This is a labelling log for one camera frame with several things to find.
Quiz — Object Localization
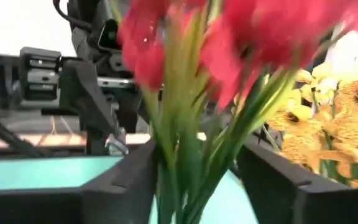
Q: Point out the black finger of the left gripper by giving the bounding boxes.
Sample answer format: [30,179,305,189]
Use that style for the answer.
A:
[116,90,149,133]
[59,58,117,136]

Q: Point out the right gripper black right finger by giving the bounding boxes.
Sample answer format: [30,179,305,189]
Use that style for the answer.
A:
[237,138,358,224]

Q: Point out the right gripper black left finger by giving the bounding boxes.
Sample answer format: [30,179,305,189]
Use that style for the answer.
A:
[0,141,158,224]

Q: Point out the red artificial flower bunch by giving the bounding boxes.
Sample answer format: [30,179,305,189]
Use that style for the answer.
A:
[116,0,358,224]

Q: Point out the orange artificial flower bunch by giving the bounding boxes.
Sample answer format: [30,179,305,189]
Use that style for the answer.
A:
[315,71,358,189]
[265,68,323,175]

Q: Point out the teal table mat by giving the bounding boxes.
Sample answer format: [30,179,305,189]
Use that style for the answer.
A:
[0,155,260,224]

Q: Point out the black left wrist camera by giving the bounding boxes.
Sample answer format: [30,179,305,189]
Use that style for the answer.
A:
[97,18,120,51]

